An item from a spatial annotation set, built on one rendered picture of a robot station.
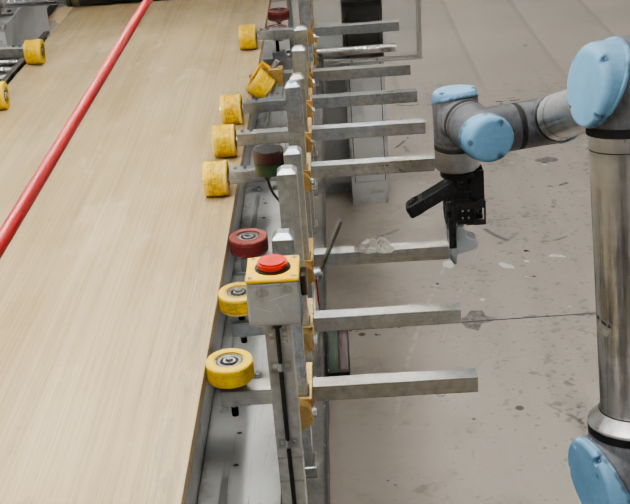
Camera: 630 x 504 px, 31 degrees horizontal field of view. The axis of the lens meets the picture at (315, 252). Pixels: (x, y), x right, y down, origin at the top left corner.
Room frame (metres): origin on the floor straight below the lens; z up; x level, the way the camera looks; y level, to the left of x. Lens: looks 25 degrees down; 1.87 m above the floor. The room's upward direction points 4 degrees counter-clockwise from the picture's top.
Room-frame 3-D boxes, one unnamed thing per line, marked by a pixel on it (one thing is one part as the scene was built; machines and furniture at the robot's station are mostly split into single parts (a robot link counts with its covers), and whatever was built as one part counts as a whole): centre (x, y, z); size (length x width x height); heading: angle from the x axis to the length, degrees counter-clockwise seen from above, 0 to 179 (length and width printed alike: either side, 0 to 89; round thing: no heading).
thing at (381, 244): (2.12, -0.13, 0.87); 0.09 x 0.07 x 0.02; 88
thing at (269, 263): (1.33, 0.06, 1.22); 0.04 x 0.04 x 0.02
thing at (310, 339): (1.86, 0.04, 0.83); 0.14 x 0.06 x 0.05; 178
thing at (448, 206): (2.11, -0.31, 0.97); 0.09 x 0.08 x 0.12; 88
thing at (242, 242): (2.13, 0.14, 0.85); 0.08 x 0.08 x 0.11
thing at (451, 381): (1.62, -0.04, 0.84); 0.44 x 0.03 x 0.04; 88
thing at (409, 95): (2.87, -0.05, 0.95); 0.50 x 0.04 x 0.04; 88
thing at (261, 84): (3.13, 0.12, 0.93); 0.09 x 0.08 x 0.09; 88
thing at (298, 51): (2.83, 0.00, 0.87); 0.04 x 0.04 x 0.48; 88
